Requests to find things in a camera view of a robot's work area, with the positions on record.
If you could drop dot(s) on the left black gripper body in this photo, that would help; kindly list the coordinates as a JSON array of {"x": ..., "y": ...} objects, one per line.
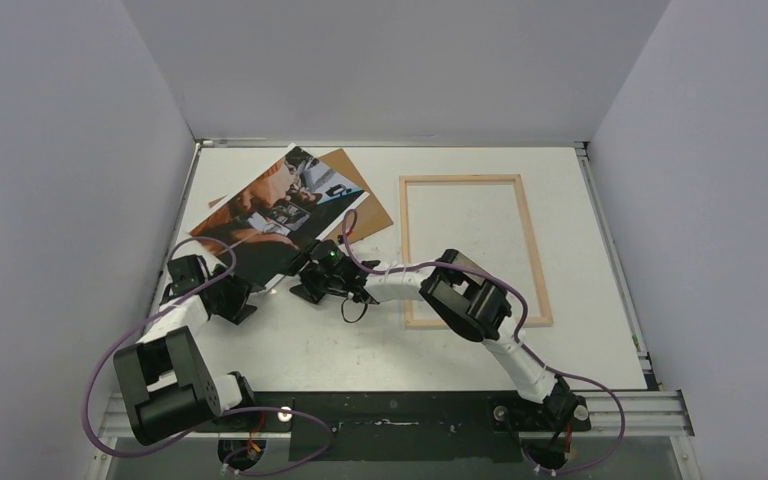
[{"x": 231, "y": 294}]

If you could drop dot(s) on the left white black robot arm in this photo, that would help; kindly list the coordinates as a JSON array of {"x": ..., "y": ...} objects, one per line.
[{"x": 165, "y": 383}]

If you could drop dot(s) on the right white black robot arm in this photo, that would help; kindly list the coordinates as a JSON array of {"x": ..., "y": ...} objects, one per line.
[{"x": 470, "y": 302}]

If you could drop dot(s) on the white wooden picture frame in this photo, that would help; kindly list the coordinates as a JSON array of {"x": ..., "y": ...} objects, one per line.
[{"x": 484, "y": 216}]

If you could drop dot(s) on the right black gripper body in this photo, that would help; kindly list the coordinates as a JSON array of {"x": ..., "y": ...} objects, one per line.
[{"x": 311, "y": 285}]

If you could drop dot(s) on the printed colour photo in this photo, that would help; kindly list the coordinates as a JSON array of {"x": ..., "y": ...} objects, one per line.
[{"x": 261, "y": 263}]

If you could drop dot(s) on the brown cardboard backing board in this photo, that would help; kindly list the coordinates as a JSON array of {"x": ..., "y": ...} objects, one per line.
[{"x": 297, "y": 199}]

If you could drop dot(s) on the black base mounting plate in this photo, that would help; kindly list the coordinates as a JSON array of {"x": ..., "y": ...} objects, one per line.
[{"x": 407, "y": 426}]

